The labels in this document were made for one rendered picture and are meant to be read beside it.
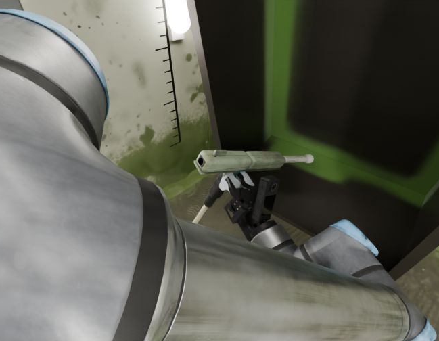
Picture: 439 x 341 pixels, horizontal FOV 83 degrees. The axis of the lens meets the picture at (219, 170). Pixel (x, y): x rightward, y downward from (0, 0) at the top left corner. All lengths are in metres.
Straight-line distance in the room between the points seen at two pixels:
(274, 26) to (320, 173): 0.54
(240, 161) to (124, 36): 0.71
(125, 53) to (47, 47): 0.94
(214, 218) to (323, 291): 1.18
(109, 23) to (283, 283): 1.04
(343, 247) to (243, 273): 0.41
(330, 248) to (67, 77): 0.51
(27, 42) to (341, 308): 0.32
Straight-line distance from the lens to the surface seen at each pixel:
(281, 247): 0.59
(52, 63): 0.20
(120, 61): 1.15
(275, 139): 1.15
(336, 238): 0.57
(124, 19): 1.14
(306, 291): 0.24
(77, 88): 0.19
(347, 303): 0.31
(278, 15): 0.91
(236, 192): 0.63
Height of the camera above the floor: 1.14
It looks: 40 degrees down
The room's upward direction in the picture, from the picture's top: straight up
